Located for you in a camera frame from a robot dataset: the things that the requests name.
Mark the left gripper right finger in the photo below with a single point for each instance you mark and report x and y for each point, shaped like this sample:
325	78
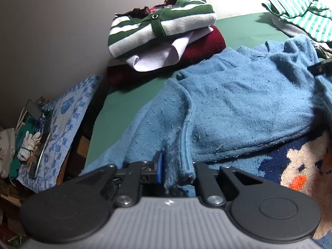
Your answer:
206	186

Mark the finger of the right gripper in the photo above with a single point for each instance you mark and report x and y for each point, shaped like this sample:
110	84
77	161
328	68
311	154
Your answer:
322	68

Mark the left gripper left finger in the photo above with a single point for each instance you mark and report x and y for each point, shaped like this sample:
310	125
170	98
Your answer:
139	179

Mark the blue knit sweater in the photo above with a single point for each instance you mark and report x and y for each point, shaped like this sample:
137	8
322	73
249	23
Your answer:
232	105

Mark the teal white striped shirt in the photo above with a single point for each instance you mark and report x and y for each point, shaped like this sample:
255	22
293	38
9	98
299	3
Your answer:
312	16

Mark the grey garment under striped shirt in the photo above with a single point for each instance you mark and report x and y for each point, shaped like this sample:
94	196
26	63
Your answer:
292	30

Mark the blue patterned white cloth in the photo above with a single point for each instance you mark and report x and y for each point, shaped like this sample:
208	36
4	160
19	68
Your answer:
68	112

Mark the white work gloves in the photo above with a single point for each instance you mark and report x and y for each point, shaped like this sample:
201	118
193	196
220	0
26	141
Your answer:
30	142

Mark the dark red folded garment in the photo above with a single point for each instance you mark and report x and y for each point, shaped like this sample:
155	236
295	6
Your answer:
202	49

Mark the white printed cloth bag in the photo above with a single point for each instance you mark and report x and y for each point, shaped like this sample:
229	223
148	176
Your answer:
7	151

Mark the white folded garment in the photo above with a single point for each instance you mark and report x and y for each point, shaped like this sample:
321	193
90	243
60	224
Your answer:
165	54

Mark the green white striped polo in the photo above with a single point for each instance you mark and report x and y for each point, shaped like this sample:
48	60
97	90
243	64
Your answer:
130	35

